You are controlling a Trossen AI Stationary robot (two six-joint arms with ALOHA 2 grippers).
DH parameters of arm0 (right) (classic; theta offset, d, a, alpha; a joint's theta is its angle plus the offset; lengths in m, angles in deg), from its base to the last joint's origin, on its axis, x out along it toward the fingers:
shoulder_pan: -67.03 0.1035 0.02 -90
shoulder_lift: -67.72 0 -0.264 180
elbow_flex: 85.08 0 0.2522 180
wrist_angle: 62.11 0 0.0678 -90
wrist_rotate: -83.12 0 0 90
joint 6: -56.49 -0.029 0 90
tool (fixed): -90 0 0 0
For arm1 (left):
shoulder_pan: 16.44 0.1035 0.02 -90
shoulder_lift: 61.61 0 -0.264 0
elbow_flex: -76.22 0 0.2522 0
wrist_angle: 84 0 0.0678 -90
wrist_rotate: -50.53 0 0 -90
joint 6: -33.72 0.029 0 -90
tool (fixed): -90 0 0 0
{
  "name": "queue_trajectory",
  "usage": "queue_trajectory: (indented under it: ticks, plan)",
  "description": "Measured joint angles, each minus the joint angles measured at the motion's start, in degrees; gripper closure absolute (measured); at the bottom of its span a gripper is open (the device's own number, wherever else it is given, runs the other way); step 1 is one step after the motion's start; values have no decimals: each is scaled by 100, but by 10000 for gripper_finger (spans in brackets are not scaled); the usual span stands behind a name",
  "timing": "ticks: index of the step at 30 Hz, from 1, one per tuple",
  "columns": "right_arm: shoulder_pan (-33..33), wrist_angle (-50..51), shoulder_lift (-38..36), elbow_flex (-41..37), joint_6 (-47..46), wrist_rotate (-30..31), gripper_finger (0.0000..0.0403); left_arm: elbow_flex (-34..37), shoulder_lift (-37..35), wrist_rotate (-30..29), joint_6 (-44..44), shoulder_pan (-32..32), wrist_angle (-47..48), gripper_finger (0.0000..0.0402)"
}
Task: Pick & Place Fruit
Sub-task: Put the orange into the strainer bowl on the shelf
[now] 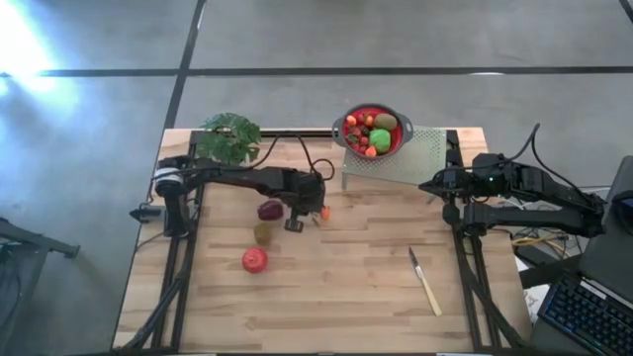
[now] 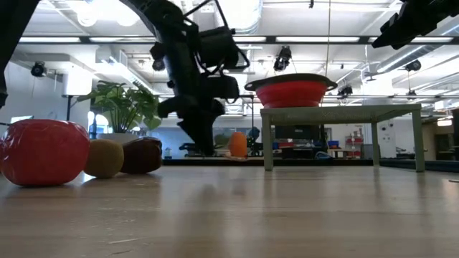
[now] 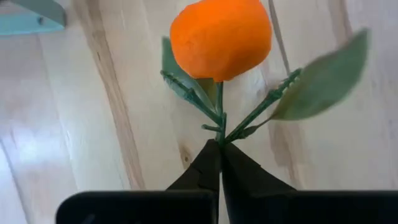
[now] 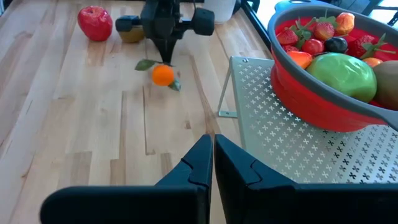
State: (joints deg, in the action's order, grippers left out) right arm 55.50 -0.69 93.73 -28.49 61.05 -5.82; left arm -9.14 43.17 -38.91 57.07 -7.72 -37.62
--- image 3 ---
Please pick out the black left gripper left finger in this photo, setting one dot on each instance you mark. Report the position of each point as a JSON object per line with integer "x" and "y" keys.
{"x": 202, "y": 174}

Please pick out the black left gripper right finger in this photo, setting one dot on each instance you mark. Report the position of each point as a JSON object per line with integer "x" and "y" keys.
{"x": 248, "y": 186}

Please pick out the orange tangerine with leaf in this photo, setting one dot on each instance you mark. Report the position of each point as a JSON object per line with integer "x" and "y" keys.
{"x": 220, "y": 37}

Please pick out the green perforated metal shelf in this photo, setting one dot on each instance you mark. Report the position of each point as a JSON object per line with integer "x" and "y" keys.
{"x": 31, "y": 18}

